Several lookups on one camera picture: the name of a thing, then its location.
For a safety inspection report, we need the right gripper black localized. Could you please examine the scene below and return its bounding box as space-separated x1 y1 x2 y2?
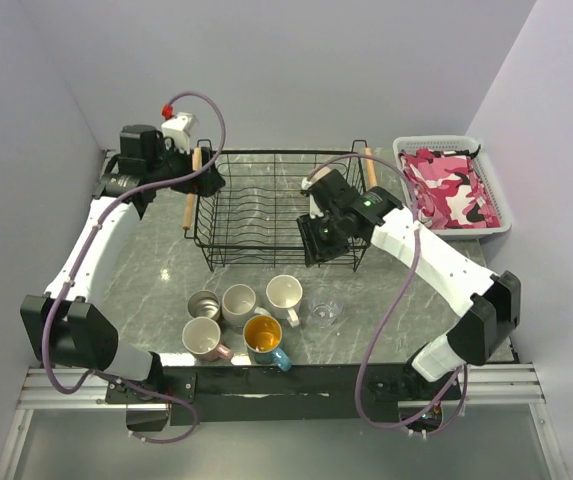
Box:
295 210 350 268

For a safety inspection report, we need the white faceted mug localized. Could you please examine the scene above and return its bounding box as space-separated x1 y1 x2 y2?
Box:
265 275 303 328

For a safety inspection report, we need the beige mug white inside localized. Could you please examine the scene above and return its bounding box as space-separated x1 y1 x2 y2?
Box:
221 284 271 328

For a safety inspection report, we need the blue butterfly mug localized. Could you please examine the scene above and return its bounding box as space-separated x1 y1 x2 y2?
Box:
243 315 292 372

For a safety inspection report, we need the beige handleless cup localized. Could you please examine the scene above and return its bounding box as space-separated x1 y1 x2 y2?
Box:
307 167 332 184

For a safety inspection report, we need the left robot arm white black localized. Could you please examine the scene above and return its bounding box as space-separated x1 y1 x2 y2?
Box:
20 113 225 402

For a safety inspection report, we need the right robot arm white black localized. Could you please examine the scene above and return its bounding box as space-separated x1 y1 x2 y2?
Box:
297 167 521 399

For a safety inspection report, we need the clear glass cup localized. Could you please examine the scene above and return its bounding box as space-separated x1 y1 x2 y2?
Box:
308 297 344 328

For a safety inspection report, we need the steel cup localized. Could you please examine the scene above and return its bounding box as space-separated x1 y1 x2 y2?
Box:
187 290 221 321

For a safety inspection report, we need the pink camouflage cloth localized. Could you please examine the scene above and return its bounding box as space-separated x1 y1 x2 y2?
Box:
398 148 500 230

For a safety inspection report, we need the white plastic basket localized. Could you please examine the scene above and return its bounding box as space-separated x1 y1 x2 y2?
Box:
393 135 512 240

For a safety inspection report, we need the pink mug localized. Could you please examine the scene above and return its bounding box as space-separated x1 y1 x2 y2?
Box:
182 317 234 362

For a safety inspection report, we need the black wire dish rack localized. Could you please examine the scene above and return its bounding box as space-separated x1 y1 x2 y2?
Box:
184 149 345 270

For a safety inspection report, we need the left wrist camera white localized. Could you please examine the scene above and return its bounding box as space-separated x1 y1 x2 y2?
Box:
161 104 198 153

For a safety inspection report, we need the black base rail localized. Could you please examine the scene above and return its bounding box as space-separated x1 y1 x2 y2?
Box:
105 361 462 427

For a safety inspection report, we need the aluminium frame rail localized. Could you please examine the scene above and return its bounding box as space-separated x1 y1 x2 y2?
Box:
0 364 177 480

